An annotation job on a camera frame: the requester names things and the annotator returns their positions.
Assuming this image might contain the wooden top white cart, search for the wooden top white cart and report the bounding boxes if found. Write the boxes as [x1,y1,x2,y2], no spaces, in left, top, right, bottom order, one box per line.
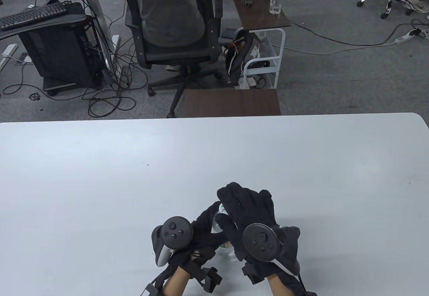
[231,0,291,89]

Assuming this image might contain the black white right-hand controller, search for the black white right-hand controller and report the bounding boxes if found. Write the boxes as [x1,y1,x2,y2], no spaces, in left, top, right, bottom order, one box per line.
[242,223,301,275]

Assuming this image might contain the person's left hand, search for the person's left hand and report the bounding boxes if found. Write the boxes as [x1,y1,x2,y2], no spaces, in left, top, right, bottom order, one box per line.
[166,202,235,293]

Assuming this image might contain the white desk foot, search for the white desk foot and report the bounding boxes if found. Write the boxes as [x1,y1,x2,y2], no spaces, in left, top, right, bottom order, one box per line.
[0,44,18,72]

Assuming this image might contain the black keyboard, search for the black keyboard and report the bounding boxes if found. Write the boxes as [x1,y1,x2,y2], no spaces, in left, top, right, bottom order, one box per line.
[0,2,67,30]

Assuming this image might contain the black backpack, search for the black backpack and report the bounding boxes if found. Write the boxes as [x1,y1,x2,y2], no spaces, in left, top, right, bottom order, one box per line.
[224,29,262,86]

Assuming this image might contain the white power strip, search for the white power strip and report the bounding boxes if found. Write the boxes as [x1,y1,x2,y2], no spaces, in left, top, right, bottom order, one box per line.
[395,29,423,44]

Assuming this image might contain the person's left forearm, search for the person's left forearm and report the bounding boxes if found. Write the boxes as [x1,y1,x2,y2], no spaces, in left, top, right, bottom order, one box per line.
[163,265,191,296]

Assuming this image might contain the black glove cable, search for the black glove cable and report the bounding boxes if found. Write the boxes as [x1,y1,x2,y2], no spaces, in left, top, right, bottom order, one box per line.
[296,274,318,296]
[145,265,175,296]

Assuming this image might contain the clear mineral water bottle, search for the clear mineral water bottle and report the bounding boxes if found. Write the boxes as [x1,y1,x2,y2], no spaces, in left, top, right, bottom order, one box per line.
[212,203,236,255]

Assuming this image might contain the tangle of black floor cables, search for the tangle of black floor cables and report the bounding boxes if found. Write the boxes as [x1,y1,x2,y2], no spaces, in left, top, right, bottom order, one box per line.
[2,0,148,117]

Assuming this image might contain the person's right forearm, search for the person's right forearm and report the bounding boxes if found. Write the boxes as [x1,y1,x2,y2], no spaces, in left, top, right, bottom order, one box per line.
[266,274,295,296]

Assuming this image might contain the dark wooden board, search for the dark wooden board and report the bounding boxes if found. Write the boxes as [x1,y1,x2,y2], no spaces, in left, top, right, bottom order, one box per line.
[183,89,281,116]

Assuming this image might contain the person's right hand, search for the person's right hand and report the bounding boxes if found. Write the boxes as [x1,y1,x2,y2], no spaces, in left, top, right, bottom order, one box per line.
[216,182,307,296]

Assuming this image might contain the black mesh office chair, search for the black mesh office chair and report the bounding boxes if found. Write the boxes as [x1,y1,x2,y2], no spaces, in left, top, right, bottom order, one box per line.
[117,0,226,118]

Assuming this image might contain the black white left-hand controller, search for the black white left-hand controller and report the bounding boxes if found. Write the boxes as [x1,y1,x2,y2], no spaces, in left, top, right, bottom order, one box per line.
[151,216,194,267]

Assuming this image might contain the black foot pedal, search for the black foot pedal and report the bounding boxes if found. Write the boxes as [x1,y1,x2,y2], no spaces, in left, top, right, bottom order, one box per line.
[220,28,240,41]

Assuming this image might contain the black computer tower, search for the black computer tower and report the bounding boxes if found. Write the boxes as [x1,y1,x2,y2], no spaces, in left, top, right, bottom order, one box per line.
[18,21,104,91]

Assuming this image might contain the long black floor cable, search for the long black floor cable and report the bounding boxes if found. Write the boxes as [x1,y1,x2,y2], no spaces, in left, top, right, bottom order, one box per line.
[289,20,429,48]

